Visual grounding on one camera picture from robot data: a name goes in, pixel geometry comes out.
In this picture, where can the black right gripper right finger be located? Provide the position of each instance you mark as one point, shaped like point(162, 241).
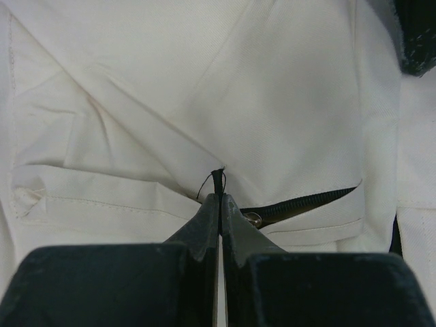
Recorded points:
point(267, 286)

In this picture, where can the beige canvas backpack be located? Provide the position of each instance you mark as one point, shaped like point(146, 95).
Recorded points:
point(119, 118)

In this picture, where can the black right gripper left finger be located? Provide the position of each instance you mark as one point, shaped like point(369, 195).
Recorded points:
point(173, 283)

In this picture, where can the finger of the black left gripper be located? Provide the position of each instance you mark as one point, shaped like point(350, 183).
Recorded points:
point(414, 34)

